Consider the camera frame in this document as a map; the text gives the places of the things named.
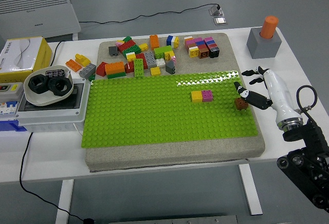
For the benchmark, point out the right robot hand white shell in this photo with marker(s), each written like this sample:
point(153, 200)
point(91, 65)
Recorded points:
point(277, 93)

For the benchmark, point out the brown square brick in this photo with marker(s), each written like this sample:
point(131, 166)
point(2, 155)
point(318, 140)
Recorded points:
point(203, 54)
point(241, 104)

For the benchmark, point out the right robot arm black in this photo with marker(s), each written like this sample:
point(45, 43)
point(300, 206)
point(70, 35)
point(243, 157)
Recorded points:
point(312, 154)

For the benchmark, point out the green studded baseplate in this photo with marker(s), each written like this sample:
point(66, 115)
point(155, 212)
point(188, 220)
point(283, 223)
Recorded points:
point(144, 111)

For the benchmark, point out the grey cube holder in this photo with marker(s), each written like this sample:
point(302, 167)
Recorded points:
point(263, 47)

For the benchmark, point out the orange cylinder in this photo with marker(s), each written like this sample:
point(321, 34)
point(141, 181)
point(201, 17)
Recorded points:
point(269, 26)

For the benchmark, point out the magenta square brick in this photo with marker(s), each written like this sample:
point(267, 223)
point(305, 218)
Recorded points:
point(190, 43)
point(198, 40)
point(207, 96)
point(208, 39)

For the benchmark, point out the black square brick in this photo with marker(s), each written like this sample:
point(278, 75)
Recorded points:
point(214, 52)

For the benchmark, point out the red square brick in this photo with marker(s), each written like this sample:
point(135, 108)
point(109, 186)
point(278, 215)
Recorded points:
point(201, 45)
point(212, 46)

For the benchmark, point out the yellow square brick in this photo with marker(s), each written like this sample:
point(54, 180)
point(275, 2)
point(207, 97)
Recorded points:
point(196, 97)
point(193, 52)

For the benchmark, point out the blue square brick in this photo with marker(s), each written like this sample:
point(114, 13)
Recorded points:
point(168, 41)
point(210, 43)

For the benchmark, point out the silver floor socket plate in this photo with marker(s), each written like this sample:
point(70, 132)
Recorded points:
point(221, 21)

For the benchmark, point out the white table leg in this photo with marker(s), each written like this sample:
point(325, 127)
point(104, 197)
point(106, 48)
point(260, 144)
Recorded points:
point(64, 201)
point(250, 190)

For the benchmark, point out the silver floor socket open lid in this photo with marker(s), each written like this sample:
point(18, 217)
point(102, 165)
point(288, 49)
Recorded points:
point(214, 12)

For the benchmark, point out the white and orange brick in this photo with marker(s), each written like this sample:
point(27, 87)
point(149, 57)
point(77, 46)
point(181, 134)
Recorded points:
point(188, 38)

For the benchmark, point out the pink small brick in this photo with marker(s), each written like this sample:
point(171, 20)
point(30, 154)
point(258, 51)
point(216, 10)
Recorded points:
point(118, 44)
point(173, 59)

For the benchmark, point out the dark grey slope brick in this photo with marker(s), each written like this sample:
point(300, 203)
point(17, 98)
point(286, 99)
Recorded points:
point(170, 67)

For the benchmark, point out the yellow thin brick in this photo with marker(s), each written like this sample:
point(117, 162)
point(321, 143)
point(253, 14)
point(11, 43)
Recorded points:
point(176, 42)

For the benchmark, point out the white thin brick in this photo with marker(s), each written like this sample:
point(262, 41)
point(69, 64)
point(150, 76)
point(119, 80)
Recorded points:
point(172, 41)

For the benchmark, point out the white small brick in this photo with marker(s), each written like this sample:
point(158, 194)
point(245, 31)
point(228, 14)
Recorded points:
point(160, 63)
point(130, 54)

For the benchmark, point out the lime green brick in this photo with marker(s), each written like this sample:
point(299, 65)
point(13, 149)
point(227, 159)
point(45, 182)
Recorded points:
point(162, 51)

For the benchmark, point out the grey-brown foam mat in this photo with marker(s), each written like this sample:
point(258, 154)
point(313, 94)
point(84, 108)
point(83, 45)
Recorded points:
point(167, 156)

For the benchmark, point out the light grey brick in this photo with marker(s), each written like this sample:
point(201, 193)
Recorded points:
point(87, 71)
point(150, 58)

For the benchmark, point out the orange tall brick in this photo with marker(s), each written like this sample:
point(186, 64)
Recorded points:
point(154, 42)

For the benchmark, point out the lime green long plate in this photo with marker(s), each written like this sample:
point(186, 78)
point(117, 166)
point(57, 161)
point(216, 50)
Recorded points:
point(139, 67)

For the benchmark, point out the green long brick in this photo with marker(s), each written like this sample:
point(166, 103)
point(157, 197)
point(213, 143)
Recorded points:
point(131, 50)

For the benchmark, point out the red large brick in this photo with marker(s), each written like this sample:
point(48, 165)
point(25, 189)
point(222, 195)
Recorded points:
point(127, 45)

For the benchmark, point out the green small brick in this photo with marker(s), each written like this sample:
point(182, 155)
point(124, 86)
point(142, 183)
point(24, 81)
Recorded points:
point(127, 39)

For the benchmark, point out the dark green flat brick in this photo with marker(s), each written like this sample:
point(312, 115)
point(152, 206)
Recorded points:
point(116, 75)

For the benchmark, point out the orange long brick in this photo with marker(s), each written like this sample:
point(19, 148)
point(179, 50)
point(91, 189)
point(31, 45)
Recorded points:
point(114, 68)

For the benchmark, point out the red roof brick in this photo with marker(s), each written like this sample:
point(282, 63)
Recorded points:
point(101, 69)

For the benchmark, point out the small green piece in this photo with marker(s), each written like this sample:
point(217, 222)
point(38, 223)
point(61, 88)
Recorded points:
point(91, 77)

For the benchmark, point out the yellow shaped brick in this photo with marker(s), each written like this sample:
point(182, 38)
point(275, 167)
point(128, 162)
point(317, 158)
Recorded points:
point(82, 60)

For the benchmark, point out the orange flat brick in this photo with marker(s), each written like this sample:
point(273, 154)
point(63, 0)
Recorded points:
point(73, 65)

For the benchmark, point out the black hex nut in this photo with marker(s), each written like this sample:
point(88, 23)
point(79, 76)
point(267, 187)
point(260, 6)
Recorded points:
point(59, 85)
point(38, 84)

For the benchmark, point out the black terminal block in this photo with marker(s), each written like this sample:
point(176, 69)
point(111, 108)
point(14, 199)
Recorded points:
point(54, 72)

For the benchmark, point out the grey junction box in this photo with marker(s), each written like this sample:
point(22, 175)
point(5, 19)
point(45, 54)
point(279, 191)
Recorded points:
point(51, 120)

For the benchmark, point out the white plastic bowl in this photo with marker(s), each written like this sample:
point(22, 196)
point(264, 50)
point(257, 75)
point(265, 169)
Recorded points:
point(43, 100)

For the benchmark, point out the white panel heater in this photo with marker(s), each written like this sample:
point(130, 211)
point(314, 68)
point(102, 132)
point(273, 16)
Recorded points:
point(36, 16)

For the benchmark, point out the yellow tissue box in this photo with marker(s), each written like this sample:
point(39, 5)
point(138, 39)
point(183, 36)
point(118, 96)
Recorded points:
point(21, 54)

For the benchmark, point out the grey push-button box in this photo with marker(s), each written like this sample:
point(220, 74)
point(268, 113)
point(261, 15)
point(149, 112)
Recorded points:
point(10, 91)

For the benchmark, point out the blue plastic bin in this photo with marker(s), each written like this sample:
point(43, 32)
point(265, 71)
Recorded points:
point(10, 126)

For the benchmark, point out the white circuit breaker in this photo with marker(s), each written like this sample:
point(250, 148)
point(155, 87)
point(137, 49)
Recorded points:
point(7, 107)

